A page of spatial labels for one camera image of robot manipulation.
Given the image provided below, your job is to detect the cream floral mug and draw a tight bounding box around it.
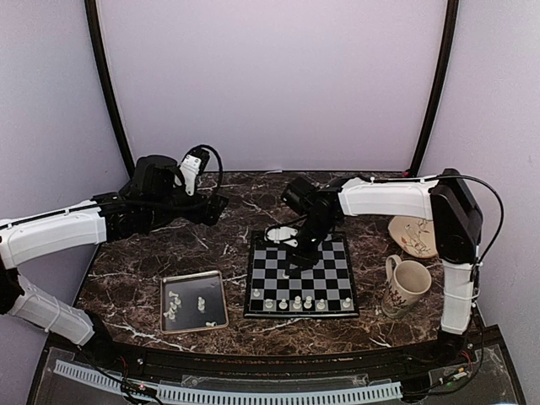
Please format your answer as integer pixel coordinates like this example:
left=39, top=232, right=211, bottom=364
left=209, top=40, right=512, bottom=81
left=381, top=255, right=432, bottom=319

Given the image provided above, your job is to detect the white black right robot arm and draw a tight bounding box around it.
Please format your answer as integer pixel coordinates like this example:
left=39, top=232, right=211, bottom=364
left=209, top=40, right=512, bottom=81
left=278, top=169, right=502, bottom=366

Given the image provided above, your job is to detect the black left frame post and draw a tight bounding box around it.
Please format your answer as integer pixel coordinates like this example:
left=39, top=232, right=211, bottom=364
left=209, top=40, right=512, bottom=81
left=84, top=0, right=135, bottom=177

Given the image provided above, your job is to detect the black frame post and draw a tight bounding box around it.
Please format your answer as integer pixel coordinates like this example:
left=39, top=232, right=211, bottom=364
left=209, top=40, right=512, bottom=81
left=406, top=0, right=460, bottom=177
left=84, top=0, right=135, bottom=177

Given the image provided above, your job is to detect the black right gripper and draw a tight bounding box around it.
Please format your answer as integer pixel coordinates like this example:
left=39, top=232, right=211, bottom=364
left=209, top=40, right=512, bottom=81
left=285, top=214, right=337, bottom=276

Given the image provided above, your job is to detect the white chess piece lying left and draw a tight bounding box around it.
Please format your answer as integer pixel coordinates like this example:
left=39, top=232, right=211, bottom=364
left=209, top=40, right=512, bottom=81
left=163, top=309, right=176, bottom=320

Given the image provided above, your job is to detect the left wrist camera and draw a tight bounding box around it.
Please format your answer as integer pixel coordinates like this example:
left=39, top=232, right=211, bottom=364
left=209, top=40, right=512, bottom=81
left=175, top=147, right=210, bottom=197

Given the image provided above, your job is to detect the round wooden bird coaster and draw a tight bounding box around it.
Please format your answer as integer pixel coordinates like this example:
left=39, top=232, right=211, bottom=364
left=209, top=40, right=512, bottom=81
left=388, top=216, right=437, bottom=259

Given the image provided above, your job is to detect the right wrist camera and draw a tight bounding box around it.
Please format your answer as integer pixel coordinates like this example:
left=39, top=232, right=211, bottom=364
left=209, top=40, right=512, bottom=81
left=264, top=226, right=298, bottom=247

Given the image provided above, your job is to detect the metal tray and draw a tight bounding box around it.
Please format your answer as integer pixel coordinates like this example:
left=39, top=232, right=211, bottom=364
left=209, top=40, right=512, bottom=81
left=159, top=270, right=229, bottom=334

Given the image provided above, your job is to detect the black grey chessboard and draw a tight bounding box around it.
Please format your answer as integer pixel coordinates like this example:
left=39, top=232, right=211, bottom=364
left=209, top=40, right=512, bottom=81
left=244, top=231, right=359, bottom=319

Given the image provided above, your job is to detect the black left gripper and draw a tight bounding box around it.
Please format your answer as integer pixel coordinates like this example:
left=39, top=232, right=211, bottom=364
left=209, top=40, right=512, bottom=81
left=145, top=188, right=228, bottom=228

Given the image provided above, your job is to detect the white slotted cable duct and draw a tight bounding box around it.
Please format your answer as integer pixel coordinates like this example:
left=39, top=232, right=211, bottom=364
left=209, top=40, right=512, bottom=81
left=52, top=360, right=402, bottom=404

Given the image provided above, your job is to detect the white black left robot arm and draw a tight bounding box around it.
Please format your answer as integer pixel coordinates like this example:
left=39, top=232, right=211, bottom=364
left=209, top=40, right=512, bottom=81
left=1, top=193, right=229, bottom=368

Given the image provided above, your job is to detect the white chess piece cluster left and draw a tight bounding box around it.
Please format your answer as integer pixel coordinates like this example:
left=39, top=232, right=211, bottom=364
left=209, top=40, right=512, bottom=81
left=168, top=291, right=181, bottom=317

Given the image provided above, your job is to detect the black right frame post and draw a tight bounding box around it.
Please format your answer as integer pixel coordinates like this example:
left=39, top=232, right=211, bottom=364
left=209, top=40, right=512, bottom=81
left=406, top=0, right=460, bottom=177

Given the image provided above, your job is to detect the white king chess piece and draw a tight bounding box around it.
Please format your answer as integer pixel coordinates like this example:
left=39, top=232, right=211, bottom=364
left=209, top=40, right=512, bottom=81
left=303, top=296, right=313, bottom=311

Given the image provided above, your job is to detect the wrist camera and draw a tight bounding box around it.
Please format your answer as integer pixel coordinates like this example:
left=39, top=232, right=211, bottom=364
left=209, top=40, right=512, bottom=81
left=264, top=226, right=298, bottom=247
left=175, top=147, right=210, bottom=197

